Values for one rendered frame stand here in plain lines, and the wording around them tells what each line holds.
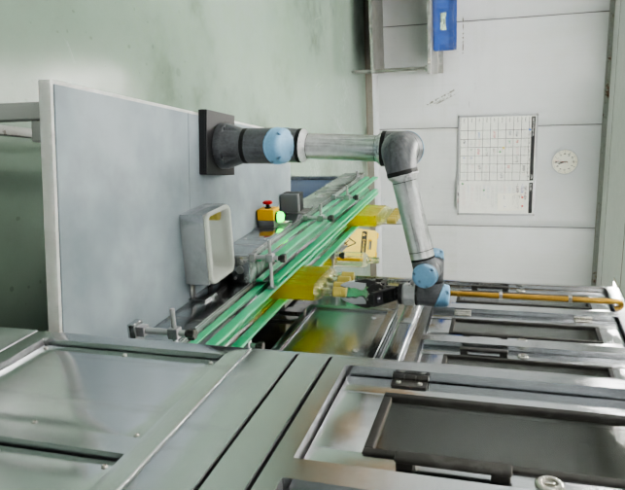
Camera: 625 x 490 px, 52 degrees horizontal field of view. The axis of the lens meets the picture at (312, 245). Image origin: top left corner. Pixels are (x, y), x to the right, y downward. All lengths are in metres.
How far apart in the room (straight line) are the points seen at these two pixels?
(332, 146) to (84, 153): 0.87
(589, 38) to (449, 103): 1.63
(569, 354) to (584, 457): 1.23
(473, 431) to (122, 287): 1.03
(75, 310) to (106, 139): 0.42
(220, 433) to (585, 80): 7.21
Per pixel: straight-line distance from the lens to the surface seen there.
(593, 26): 7.90
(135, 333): 1.57
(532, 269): 8.20
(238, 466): 0.89
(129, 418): 1.06
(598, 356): 2.19
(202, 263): 1.96
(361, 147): 2.09
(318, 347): 2.07
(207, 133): 2.07
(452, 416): 1.02
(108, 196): 1.65
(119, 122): 1.70
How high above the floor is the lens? 1.69
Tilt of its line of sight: 17 degrees down
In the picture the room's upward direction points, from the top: 92 degrees clockwise
